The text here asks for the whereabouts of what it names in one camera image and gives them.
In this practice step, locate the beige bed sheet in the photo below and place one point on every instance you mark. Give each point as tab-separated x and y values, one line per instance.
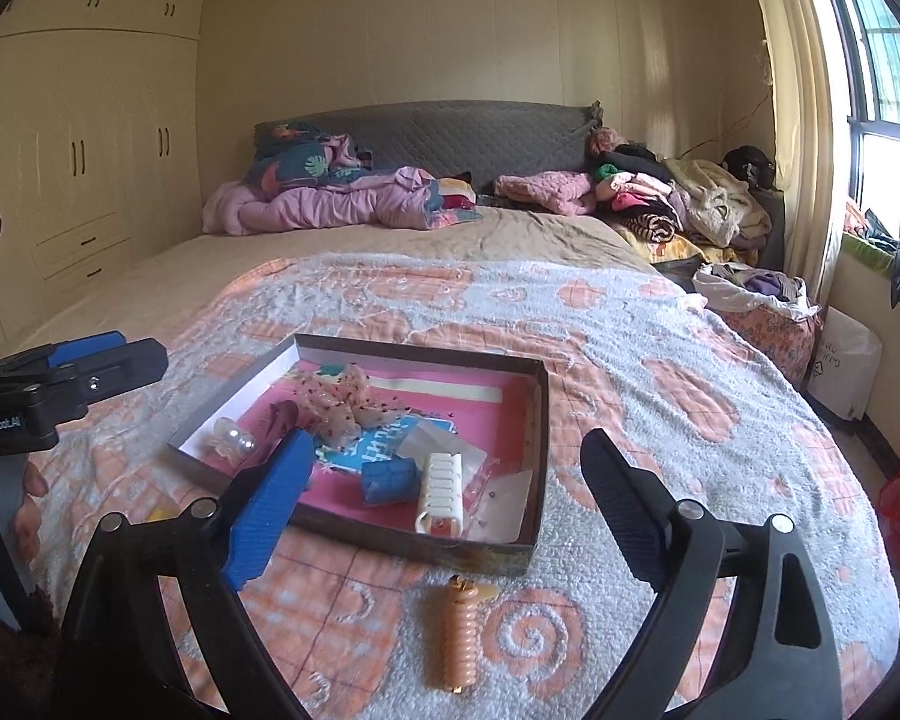
420	240

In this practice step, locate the barred window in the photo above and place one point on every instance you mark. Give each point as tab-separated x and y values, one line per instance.
889	67

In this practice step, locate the clear plastic packet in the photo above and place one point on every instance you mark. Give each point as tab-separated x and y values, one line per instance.
431	439

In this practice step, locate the small clear earring packet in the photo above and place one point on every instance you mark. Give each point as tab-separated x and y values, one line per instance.
511	502

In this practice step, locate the person's left hand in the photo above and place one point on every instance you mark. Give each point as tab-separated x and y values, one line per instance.
28	529

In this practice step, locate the dark blue patterned quilt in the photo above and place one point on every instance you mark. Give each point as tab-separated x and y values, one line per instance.
300	161

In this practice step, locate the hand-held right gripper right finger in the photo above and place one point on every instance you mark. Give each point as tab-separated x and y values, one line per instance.
626	506

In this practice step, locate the green windowsill cushion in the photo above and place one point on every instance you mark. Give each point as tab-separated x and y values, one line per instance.
866	247

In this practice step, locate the brown cardboard box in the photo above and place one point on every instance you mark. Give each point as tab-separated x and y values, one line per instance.
420	551

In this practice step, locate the white paper bag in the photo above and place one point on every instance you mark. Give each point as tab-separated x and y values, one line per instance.
844	364

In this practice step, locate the folded pink blanket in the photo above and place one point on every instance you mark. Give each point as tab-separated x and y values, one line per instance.
544	191

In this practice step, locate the clear hair clip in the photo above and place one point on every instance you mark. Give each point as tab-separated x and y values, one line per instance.
234	439

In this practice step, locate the polka-dot lace bow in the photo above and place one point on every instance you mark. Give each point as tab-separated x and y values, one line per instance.
345	405

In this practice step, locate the cream built-in wardrobe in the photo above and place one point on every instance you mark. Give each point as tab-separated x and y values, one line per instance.
82	127

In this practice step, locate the person's left forearm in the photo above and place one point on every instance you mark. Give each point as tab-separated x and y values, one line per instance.
7	660

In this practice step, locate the pile of clothes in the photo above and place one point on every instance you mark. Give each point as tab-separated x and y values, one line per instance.
705	202

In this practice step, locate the pink scrunchie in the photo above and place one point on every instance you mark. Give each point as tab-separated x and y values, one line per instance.
281	420

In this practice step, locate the pink quilt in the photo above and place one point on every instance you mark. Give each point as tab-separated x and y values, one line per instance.
330	206

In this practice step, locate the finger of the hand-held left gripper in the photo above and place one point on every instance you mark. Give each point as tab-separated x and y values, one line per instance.
131	364
86	349

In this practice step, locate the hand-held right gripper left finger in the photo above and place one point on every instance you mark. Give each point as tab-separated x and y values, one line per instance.
266	517

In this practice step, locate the blue hair roller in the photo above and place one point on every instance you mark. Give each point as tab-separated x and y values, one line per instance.
390	480

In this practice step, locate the cream curtain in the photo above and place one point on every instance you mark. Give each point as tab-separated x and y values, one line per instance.
795	127

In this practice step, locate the floral laundry bag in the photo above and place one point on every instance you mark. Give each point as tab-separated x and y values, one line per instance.
765	330

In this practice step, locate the blue printed card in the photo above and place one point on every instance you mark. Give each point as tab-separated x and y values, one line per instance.
356	454

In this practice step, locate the white hair clip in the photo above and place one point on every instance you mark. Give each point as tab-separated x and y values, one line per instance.
442	495

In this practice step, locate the grey quilted headboard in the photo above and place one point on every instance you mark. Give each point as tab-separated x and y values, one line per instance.
495	142

